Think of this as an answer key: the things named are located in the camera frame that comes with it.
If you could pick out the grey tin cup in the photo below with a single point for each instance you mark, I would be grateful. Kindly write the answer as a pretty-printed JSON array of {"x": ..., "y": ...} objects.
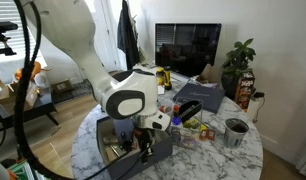
[{"x": 235, "y": 133}]

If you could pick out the black low side table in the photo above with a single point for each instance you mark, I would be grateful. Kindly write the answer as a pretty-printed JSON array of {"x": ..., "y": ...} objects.
[{"x": 33, "y": 106}]

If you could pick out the open grey cardboard box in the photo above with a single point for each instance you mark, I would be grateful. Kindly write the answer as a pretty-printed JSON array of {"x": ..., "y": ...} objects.
[{"x": 153, "y": 156}]

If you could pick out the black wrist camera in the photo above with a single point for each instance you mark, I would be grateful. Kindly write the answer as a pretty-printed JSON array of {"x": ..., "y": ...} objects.
[{"x": 125, "y": 141}]

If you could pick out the black camera on stand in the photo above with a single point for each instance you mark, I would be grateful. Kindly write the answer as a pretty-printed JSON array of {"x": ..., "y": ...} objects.
[{"x": 3, "y": 33}]

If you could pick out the green printed box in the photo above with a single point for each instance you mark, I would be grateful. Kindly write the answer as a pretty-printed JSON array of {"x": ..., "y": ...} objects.
[{"x": 21, "y": 170}]

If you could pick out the red capped small bottle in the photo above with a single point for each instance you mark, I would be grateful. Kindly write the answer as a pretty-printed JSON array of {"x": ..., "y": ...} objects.
[{"x": 176, "y": 110}]

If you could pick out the orange brown game box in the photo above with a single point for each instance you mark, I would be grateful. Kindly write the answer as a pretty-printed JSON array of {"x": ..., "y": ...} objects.
[{"x": 244, "y": 90}]

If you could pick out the white kettle with black lid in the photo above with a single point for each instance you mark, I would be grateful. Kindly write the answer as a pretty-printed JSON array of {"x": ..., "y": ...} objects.
[{"x": 254, "y": 106}]

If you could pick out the yellow capped jar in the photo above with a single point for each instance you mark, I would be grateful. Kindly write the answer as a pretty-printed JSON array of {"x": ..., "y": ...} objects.
[{"x": 160, "y": 76}]

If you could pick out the blue capped small bottle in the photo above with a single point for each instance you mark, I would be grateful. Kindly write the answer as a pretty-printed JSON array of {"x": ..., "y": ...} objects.
[{"x": 176, "y": 122}]

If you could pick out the dark hanging jacket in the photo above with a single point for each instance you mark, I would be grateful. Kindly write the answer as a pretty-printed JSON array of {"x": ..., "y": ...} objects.
[{"x": 127, "y": 33}]

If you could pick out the black oval case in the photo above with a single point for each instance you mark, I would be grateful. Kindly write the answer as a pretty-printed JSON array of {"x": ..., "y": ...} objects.
[{"x": 189, "y": 110}]

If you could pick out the orange round toy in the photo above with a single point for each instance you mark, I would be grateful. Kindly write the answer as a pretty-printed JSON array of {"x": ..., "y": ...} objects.
[{"x": 34, "y": 68}]

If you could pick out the black flat monitor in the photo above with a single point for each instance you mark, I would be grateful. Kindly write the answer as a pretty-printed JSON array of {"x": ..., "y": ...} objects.
[{"x": 188, "y": 48}]

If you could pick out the small brown cardboard box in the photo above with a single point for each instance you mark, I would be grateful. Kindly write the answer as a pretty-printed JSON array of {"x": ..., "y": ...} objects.
[{"x": 62, "y": 86}]

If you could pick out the small red sauce packet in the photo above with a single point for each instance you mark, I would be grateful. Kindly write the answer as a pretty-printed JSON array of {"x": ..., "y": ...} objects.
[{"x": 207, "y": 134}]

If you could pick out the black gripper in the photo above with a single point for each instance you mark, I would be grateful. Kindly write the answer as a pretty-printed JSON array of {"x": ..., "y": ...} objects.
[{"x": 145, "y": 136}]

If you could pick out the tan wooden block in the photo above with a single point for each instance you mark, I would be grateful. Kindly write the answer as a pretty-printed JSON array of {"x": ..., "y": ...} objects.
[{"x": 110, "y": 154}]

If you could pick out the blue grey bin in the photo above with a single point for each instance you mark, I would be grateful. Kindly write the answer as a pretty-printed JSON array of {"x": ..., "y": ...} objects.
[{"x": 199, "y": 96}]

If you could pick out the green leafy houseplant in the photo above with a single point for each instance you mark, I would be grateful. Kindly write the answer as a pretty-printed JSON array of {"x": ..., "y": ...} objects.
[{"x": 239, "y": 56}]

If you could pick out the clear plastic box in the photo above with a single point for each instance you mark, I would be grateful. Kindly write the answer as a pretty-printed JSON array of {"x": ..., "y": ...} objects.
[{"x": 189, "y": 135}]

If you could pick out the dark plant pot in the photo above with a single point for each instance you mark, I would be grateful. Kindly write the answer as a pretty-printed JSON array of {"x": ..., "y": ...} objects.
[{"x": 229, "y": 85}]

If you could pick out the black yellow bottle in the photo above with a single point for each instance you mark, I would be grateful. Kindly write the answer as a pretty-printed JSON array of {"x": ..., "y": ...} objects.
[{"x": 167, "y": 78}]

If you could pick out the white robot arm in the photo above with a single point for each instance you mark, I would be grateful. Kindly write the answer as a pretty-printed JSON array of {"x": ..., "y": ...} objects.
[{"x": 93, "y": 56}]

